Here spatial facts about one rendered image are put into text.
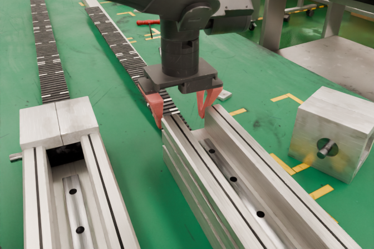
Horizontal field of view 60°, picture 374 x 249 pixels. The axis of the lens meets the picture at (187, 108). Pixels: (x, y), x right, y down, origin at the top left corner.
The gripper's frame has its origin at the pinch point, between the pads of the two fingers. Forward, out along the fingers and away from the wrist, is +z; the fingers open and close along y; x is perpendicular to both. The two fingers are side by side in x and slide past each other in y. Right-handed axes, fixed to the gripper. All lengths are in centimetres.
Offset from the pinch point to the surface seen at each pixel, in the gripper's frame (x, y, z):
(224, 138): -10.8, 2.4, -2.5
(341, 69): 92, 149, 60
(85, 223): -16.8, -18.2, -1.3
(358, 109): -15.3, 22.2, -5.3
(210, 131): -6.6, 2.4, -0.9
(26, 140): -3.9, -23.1, -5.0
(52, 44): 46.6, -17.3, 1.0
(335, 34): 142, 192, 59
